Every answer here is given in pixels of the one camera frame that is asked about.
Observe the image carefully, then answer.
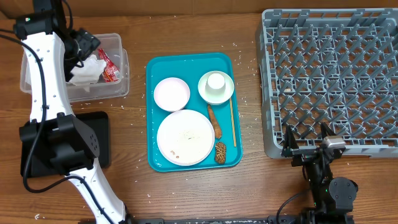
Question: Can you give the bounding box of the brown carrot piece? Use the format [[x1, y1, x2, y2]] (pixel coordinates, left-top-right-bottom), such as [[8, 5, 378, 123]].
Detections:
[[207, 104, 222, 139]]

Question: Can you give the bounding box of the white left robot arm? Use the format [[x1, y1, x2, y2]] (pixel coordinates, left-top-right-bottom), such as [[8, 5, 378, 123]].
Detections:
[[13, 1, 132, 223]]

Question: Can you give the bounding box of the white napkin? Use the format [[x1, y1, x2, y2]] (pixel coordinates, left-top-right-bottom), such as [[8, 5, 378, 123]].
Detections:
[[68, 55, 106, 92]]

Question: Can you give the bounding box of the grey dishwasher rack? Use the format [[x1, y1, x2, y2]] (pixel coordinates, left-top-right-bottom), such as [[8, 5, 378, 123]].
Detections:
[[256, 8, 397, 159]]

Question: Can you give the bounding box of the white upturned cup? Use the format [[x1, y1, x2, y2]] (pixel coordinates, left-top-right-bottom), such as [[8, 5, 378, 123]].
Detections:
[[207, 73, 225, 90]]

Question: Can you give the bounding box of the pink small bowl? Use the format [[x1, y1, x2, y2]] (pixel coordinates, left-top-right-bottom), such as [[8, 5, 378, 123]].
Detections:
[[154, 77, 190, 112]]

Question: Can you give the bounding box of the black tray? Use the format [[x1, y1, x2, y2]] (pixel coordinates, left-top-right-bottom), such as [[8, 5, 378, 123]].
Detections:
[[19, 111, 111, 178]]

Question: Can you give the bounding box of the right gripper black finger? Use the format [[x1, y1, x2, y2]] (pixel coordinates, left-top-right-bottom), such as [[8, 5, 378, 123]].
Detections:
[[320, 122, 336, 138], [283, 125, 299, 150]]

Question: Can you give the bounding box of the teal plastic tray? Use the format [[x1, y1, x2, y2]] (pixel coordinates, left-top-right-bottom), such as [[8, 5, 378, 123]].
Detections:
[[146, 52, 243, 172]]

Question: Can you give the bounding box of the clear plastic bin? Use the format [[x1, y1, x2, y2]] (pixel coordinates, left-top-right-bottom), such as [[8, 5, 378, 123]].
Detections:
[[24, 32, 129, 102]]

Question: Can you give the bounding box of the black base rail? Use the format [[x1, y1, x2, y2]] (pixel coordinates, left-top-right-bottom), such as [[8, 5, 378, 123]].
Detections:
[[135, 215, 277, 224]]

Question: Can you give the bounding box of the large white plate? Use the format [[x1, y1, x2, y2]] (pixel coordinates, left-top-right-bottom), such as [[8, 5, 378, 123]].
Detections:
[[156, 110, 215, 166]]

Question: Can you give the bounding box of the brown shiitake mushroom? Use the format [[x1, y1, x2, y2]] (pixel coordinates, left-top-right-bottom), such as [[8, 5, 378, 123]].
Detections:
[[215, 142, 226, 164]]

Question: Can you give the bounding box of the white saucer plate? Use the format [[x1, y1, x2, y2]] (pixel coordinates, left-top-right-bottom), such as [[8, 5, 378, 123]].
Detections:
[[198, 71, 234, 105]]

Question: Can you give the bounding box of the wooden chopstick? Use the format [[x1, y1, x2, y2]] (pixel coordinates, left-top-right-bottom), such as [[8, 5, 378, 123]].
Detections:
[[229, 97, 237, 147]]

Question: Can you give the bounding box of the red snack wrapper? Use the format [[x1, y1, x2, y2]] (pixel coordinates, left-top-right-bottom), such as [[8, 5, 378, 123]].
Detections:
[[98, 49, 120, 82]]

